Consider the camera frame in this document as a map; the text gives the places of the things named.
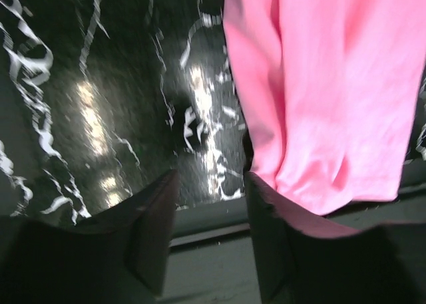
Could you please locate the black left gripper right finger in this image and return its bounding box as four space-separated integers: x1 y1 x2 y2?
244 172 425 303

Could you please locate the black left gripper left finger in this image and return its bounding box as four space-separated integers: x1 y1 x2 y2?
1 170 179 303

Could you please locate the pink t shirt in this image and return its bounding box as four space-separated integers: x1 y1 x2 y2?
224 0 425 216

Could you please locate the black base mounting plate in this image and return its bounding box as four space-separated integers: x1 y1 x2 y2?
168 160 426 304

